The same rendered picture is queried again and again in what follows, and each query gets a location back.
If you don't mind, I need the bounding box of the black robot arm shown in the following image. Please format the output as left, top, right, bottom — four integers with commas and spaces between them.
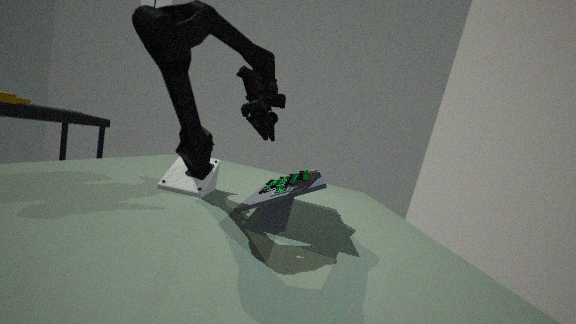
132, 0, 286, 180

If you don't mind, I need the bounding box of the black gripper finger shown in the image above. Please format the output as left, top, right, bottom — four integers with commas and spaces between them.
266, 119, 278, 142
246, 111, 269, 141

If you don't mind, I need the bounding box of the grey switch panel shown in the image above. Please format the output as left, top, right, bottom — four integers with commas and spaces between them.
234, 168, 327, 232

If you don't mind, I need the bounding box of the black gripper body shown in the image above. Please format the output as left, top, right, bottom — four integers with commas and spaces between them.
241, 88, 278, 122

